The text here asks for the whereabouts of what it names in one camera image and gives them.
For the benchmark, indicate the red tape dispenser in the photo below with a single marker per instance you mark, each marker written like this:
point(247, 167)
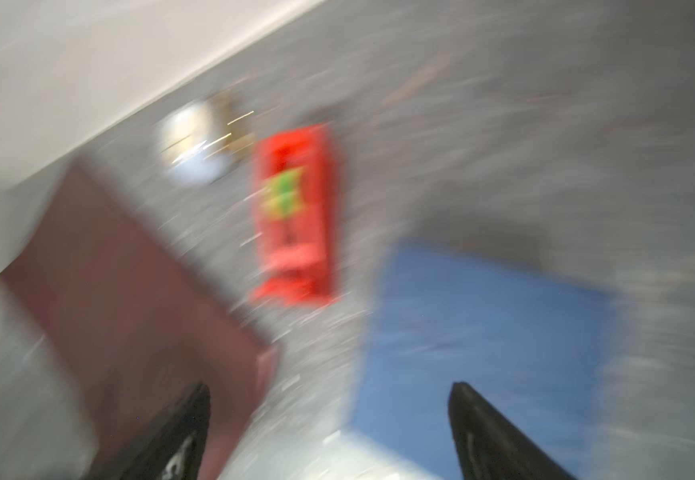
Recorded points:
point(295, 216)

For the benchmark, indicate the small round white clock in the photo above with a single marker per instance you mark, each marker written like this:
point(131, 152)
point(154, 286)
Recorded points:
point(201, 142)

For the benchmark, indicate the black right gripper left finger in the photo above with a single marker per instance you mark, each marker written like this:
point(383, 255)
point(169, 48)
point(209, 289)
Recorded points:
point(171, 447)

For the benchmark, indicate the dark red wrapping paper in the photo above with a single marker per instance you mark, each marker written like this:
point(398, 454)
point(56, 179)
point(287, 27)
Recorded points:
point(135, 327)

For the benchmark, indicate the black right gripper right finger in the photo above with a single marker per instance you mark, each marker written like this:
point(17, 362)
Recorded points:
point(490, 447)

